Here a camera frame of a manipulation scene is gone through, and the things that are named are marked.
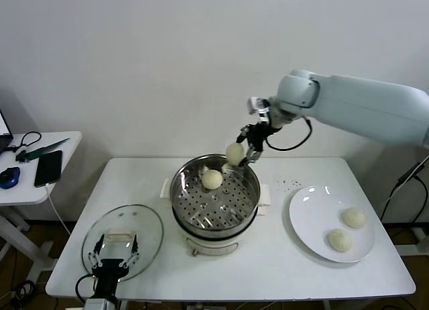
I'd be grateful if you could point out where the black wall cable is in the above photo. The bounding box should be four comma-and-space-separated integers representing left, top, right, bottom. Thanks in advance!
380, 154, 429, 224

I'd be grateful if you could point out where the large white plate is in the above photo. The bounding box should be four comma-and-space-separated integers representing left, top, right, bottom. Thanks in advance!
288, 185, 376, 264

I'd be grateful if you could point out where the white side table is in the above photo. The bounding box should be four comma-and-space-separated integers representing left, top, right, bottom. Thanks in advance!
0, 131, 83, 284

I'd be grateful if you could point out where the black smartphone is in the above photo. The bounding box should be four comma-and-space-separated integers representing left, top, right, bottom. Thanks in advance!
34, 150, 64, 188

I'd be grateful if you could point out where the white charging cable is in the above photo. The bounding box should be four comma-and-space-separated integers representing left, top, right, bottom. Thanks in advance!
45, 183, 73, 236

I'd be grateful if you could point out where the white steamed baozi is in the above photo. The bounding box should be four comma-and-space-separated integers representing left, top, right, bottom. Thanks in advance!
341, 207, 367, 229
326, 228, 353, 254
225, 142, 246, 166
201, 168, 224, 191

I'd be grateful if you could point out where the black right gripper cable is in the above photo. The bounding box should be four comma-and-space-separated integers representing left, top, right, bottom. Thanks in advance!
266, 117, 314, 152

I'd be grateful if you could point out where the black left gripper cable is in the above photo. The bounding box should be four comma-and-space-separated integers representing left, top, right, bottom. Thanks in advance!
75, 272, 99, 301

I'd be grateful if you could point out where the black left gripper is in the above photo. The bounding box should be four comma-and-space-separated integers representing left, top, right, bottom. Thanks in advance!
87, 233, 140, 300

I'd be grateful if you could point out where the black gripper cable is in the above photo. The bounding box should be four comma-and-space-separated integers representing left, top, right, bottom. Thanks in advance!
75, 272, 99, 301
266, 117, 314, 152

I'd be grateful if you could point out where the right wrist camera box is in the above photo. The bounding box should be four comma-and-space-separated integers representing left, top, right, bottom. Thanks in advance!
247, 97, 271, 117

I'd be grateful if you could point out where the open laptop computer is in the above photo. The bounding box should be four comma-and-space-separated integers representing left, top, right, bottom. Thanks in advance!
0, 108, 14, 154

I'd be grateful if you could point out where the blue computer mouse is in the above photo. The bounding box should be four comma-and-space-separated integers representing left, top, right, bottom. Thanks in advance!
0, 166, 21, 189

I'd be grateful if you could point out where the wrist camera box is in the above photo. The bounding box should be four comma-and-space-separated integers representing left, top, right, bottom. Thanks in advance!
247, 97, 271, 117
83, 298, 117, 310

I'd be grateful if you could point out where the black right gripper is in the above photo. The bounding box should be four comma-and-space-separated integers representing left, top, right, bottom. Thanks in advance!
237, 121, 283, 166

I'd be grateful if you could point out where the round glass pot lid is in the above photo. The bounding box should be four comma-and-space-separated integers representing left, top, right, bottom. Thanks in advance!
81, 204, 165, 284

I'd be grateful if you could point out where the black looped cable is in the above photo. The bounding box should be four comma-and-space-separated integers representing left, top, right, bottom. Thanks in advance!
5, 131, 43, 163

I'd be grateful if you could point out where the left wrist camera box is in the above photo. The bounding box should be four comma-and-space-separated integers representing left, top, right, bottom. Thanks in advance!
83, 298, 117, 310

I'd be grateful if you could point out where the stainless steel steamer basket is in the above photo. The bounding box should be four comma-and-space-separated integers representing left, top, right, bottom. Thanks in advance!
160, 152, 271, 231

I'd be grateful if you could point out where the black floor cable bundle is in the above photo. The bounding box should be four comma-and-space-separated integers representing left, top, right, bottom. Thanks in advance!
9, 278, 37, 308

